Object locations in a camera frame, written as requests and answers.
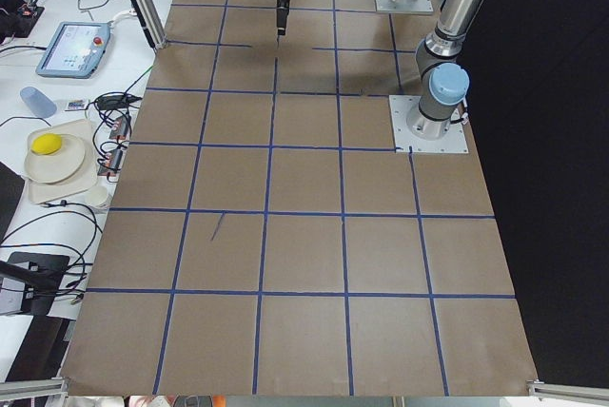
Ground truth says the power strip with plugs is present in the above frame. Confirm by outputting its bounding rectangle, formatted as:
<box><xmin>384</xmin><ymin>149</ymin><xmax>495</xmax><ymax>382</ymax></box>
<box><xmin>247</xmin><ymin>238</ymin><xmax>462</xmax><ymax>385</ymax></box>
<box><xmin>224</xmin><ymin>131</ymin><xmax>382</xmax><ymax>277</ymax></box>
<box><xmin>97</xmin><ymin>114</ymin><xmax>131</xmax><ymax>178</ymax></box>

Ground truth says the teach pendant tablet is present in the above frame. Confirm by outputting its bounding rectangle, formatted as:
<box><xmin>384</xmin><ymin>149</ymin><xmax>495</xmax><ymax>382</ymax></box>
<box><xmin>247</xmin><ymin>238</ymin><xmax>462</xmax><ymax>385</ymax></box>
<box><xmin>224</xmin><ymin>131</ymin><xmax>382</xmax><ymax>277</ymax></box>
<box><xmin>36</xmin><ymin>22</ymin><xmax>111</xmax><ymax>79</ymax></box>

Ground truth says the blue plastic cup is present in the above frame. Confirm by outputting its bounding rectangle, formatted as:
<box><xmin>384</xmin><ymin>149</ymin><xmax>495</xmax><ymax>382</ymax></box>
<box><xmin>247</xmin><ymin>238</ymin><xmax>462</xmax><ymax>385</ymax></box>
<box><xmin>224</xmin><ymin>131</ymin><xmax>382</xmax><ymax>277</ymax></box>
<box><xmin>20</xmin><ymin>87</ymin><xmax>57</xmax><ymax>119</ymax></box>

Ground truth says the yellow fruit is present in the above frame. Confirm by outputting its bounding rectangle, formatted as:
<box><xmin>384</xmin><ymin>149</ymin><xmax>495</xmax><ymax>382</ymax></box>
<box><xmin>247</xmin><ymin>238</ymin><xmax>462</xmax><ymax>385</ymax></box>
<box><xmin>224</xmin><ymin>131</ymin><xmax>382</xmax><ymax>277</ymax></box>
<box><xmin>30</xmin><ymin>133</ymin><xmax>63</xmax><ymax>155</ymax></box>

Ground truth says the beige plate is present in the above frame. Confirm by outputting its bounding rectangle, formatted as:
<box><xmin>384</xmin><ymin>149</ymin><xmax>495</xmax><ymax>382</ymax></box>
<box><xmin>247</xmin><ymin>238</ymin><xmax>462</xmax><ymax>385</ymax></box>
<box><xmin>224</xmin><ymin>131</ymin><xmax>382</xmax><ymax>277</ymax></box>
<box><xmin>24</xmin><ymin>135</ymin><xmax>86</xmax><ymax>184</ymax></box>

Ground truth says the beige serving tray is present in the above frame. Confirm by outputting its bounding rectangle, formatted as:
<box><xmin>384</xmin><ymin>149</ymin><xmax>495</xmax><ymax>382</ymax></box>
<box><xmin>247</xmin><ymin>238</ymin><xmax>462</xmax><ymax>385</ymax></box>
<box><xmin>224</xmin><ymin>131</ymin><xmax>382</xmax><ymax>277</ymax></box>
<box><xmin>24</xmin><ymin>119</ymin><xmax>97</xmax><ymax>204</ymax></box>

